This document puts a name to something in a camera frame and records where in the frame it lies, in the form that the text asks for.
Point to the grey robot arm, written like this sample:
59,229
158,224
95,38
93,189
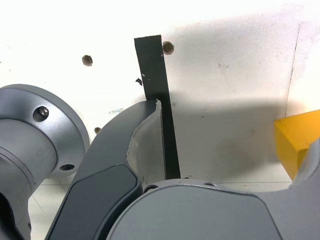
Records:
30,140

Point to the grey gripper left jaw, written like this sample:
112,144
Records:
100,190

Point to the yellow cube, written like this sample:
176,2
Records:
292,140

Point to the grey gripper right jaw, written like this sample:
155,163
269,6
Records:
190,215

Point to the black tape strip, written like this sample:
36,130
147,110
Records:
152,70

